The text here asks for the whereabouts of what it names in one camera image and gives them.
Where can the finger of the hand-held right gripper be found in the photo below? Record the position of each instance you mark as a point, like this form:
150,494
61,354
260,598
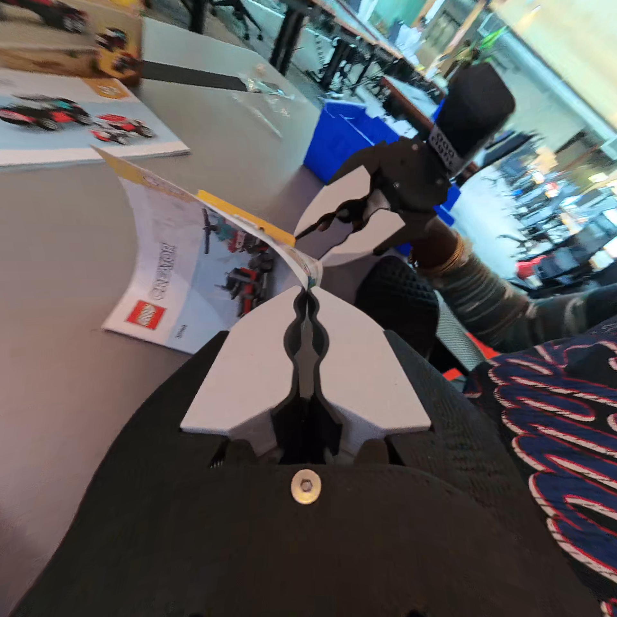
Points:
356,241
332,195

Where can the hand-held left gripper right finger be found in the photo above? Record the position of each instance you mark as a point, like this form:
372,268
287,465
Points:
366,381

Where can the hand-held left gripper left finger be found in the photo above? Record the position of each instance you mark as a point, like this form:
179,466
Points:
241,371

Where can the helicopter cover instruction booklet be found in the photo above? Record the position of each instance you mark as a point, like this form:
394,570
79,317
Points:
159,241

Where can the person's right forearm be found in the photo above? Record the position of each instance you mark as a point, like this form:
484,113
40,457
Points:
482,294

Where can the blue plastic bin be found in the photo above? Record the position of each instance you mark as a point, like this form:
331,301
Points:
347,140

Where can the black mesh chair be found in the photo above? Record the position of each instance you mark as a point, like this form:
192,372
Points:
397,299

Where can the clear plastic bag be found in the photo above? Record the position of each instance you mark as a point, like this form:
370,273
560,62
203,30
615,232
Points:
262,89

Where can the long wooden workbench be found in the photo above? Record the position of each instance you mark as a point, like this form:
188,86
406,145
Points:
376,33

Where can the person's dark printed sweatshirt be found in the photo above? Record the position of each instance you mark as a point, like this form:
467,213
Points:
554,434

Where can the car cover instruction booklet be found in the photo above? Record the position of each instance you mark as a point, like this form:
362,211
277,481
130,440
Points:
58,142

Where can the yellow cardboard toy box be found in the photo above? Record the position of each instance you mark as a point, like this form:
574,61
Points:
53,53

